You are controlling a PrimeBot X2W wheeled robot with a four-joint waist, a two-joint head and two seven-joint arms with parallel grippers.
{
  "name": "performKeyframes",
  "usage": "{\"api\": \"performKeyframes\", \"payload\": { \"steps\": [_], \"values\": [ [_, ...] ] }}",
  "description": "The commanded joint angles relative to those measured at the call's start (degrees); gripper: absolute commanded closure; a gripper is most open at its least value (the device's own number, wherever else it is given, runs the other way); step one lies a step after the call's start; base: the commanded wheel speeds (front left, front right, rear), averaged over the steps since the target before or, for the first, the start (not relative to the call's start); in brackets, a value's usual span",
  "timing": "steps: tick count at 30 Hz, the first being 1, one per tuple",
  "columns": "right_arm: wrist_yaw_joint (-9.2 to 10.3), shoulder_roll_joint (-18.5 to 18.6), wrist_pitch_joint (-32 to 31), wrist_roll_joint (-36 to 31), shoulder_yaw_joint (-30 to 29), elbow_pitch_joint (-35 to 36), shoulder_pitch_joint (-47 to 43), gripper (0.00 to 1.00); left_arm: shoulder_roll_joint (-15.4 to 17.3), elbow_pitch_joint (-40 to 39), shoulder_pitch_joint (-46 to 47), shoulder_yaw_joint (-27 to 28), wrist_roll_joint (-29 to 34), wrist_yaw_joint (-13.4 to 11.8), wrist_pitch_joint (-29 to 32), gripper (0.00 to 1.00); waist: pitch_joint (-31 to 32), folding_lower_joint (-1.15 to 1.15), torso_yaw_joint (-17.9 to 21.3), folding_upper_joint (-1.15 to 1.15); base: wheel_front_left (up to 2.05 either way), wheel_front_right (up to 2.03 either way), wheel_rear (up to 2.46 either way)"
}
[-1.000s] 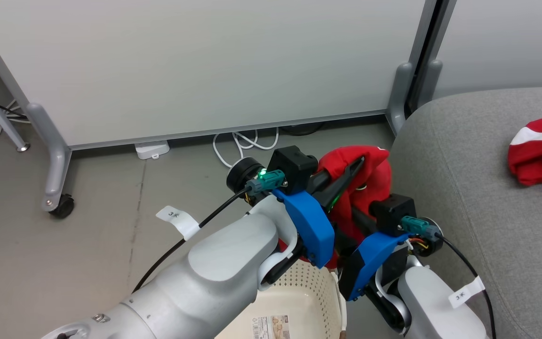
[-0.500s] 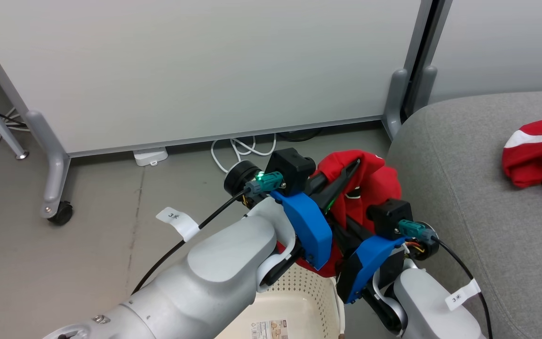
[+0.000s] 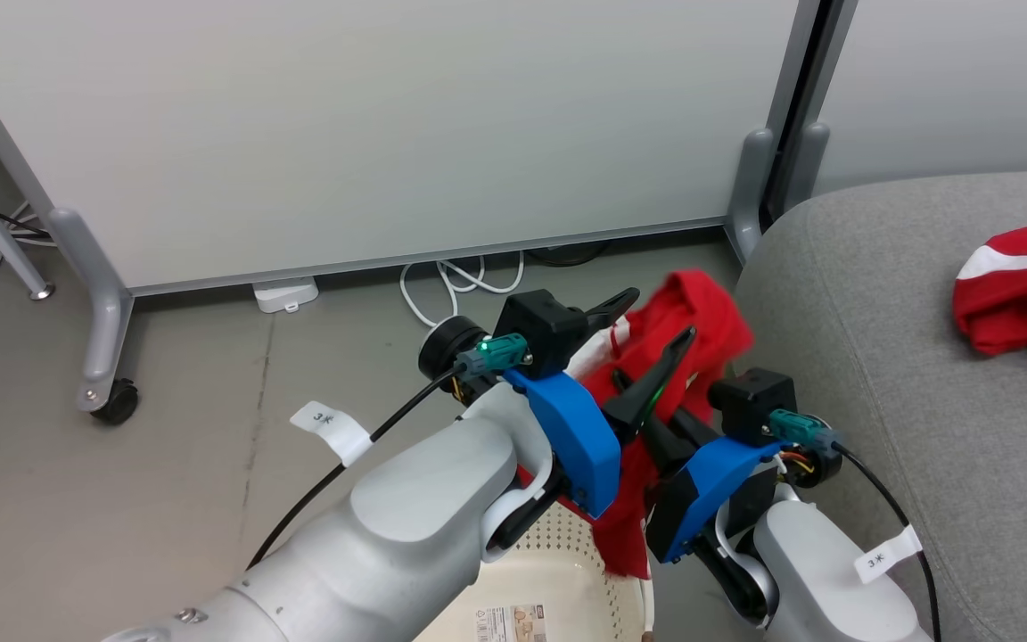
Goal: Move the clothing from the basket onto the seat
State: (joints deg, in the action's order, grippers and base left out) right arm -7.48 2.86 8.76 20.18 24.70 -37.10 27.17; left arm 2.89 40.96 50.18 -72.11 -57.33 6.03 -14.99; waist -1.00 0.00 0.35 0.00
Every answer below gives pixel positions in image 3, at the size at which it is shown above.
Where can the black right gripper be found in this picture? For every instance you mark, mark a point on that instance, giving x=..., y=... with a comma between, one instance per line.
x=669, y=517

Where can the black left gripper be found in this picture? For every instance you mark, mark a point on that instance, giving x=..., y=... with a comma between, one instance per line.
x=451, y=349

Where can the plain red garment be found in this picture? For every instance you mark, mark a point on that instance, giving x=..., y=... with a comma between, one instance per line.
x=701, y=312

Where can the red garment with white stripes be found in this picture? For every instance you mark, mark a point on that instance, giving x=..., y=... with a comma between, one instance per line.
x=1013, y=303

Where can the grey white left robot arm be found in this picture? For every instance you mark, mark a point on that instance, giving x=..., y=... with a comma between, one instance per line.
x=406, y=508

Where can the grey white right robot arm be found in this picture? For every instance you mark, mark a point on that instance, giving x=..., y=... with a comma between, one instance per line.
x=808, y=571

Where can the grey fabric sofa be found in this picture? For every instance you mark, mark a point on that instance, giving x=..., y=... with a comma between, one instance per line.
x=879, y=294

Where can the cream perforated laundry basket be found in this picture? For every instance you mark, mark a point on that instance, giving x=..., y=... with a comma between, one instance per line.
x=558, y=580

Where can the large white partition panel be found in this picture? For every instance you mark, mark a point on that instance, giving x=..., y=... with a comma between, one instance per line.
x=389, y=125

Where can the white power adapter box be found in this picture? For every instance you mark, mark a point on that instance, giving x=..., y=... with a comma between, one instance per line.
x=284, y=294

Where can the narrow white partition panel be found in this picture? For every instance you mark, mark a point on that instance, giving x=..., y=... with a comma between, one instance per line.
x=968, y=80

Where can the black caster wheel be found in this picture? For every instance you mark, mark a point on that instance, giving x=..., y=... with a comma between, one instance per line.
x=117, y=403

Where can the grey partition foot with caster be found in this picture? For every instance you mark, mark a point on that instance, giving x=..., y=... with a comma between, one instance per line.
x=103, y=321

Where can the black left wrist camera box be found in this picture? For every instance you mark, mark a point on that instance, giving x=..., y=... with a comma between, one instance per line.
x=545, y=325

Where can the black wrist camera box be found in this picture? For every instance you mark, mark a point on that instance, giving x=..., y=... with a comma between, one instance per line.
x=545, y=325
x=750, y=397

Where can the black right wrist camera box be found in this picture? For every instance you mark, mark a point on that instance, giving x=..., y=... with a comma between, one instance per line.
x=750, y=397

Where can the blue right camera mount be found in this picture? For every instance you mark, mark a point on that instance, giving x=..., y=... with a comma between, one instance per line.
x=718, y=473

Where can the teal left camera connector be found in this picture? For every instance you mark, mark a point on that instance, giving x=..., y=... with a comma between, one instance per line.
x=505, y=350

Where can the teal camera connector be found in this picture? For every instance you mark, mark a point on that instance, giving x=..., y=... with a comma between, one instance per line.
x=794, y=423
x=505, y=350

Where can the teal right camera connector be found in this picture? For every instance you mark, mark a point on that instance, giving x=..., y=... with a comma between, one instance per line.
x=794, y=423

